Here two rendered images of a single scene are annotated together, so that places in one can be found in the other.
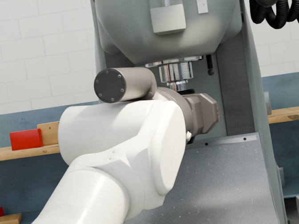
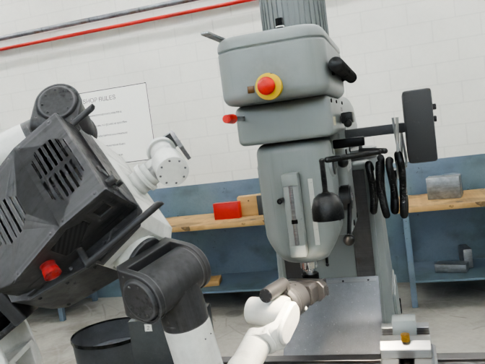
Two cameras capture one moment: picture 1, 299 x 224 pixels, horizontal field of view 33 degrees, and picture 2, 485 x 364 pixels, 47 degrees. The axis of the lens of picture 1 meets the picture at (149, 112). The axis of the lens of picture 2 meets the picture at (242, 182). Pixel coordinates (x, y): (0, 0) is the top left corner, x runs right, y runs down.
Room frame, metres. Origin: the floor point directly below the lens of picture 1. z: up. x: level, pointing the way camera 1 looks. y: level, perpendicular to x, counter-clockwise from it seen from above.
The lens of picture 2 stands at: (-0.74, -0.22, 1.66)
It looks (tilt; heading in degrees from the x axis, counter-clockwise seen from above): 5 degrees down; 12
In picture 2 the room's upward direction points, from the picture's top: 7 degrees counter-clockwise
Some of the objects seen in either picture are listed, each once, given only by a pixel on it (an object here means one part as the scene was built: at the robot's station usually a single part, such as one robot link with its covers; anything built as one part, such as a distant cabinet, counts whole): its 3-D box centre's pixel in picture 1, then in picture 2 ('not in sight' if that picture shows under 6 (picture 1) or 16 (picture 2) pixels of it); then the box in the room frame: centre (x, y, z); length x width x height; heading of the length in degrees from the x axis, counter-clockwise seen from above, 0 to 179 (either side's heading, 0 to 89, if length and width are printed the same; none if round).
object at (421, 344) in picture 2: not in sight; (405, 346); (0.68, -0.27, 1.08); 0.12 x 0.06 x 0.04; 85
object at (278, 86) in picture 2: not in sight; (268, 86); (0.52, -0.03, 1.76); 0.06 x 0.02 x 0.06; 86
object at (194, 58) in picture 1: (174, 61); not in sight; (0.75, -0.05, 1.31); 0.09 x 0.09 x 0.01
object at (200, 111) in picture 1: (164, 122); (297, 295); (0.66, -0.02, 1.23); 0.13 x 0.12 x 0.10; 71
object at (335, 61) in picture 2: not in sight; (343, 71); (0.77, -0.19, 1.79); 0.45 x 0.04 x 0.04; 176
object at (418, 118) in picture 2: not in sight; (420, 125); (1.02, -0.40, 1.62); 0.20 x 0.09 x 0.21; 176
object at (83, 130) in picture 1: (125, 120); (273, 304); (0.55, 0.03, 1.25); 0.11 x 0.11 x 0.11; 71
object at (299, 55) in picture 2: not in sight; (286, 72); (0.76, -0.05, 1.81); 0.47 x 0.26 x 0.16; 176
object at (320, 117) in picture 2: not in sight; (294, 120); (0.79, -0.05, 1.68); 0.34 x 0.24 x 0.10; 176
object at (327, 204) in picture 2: not in sight; (327, 205); (0.51, -0.13, 1.48); 0.07 x 0.07 x 0.06
